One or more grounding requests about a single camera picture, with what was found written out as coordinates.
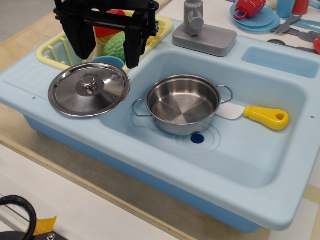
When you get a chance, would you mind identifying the yellow toy utensil in rack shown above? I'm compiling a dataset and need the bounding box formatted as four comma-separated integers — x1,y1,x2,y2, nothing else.
146,36,157,46

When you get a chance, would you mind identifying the dark grey toy ladle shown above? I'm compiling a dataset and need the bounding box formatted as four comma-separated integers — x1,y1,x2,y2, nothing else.
267,39,319,55

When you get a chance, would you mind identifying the yellow dish drying rack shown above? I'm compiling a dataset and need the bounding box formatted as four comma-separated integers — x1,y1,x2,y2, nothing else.
35,16,174,71

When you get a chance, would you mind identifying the red plastic cup in rack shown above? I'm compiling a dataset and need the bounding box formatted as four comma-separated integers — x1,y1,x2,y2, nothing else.
93,9,127,39

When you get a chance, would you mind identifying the red plastic cup at back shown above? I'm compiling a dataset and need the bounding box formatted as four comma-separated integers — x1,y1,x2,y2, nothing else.
291,0,310,15

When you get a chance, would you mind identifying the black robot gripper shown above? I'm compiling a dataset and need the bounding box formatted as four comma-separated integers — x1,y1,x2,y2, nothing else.
54,0,159,69

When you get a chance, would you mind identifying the black braided cable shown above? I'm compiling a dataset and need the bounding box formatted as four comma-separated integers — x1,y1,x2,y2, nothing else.
0,195,38,240

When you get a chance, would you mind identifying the blue plastic plate stack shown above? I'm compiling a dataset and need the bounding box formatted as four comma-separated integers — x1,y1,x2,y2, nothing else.
233,5,281,33

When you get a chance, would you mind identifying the light blue toy sink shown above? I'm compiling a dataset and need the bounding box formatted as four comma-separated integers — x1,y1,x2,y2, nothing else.
0,35,320,233

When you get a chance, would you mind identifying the grey toy faucet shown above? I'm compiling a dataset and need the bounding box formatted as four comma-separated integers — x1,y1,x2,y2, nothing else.
172,0,237,57

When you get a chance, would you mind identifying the grey toy fork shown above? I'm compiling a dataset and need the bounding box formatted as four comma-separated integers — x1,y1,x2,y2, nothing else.
271,13,303,34

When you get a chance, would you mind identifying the blue plastic cup in rack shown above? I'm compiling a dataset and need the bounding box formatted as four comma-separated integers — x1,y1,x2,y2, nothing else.
90,56,125,68

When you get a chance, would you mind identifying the blue toy utensil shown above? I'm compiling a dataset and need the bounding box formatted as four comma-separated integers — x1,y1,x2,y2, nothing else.
292,19,320,31

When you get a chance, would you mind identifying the green toy vegetable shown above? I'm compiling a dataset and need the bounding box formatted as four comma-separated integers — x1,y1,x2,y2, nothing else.
102,31,126,62

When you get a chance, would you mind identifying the yellow handled toy knife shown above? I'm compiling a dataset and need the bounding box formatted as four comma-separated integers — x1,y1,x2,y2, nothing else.
215,102,290,131

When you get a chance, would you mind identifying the red mug on plates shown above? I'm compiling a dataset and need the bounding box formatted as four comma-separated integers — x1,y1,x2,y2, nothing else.
233,0,267,21

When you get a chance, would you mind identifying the grey toy spatula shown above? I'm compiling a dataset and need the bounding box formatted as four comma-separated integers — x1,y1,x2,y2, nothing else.
286,28,320,43

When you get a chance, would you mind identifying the stainless steel pot lid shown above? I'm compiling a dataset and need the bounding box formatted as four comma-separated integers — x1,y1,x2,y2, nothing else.
48,62,131,118

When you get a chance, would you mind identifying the yellow tape piece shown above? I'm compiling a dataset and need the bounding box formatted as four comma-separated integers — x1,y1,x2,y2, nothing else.
25,216,57,236

